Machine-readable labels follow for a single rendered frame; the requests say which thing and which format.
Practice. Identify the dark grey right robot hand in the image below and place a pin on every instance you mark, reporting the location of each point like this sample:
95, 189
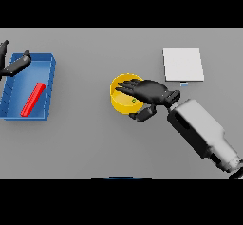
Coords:
152, 91

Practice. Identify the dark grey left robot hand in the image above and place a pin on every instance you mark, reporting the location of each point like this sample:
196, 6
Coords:
15, 65

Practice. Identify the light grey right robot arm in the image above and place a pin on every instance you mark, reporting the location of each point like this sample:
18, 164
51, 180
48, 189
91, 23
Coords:
199, 130

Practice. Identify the green nut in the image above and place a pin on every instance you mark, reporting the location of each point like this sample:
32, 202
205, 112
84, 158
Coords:
134, 100

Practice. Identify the yellow bowl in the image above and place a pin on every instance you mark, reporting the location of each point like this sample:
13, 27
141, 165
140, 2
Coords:
121, 100

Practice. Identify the pale square measuring scale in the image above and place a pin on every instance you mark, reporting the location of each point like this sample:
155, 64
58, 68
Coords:
183, 65

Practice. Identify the blue tray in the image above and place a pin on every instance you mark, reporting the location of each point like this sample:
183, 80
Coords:
27, 88

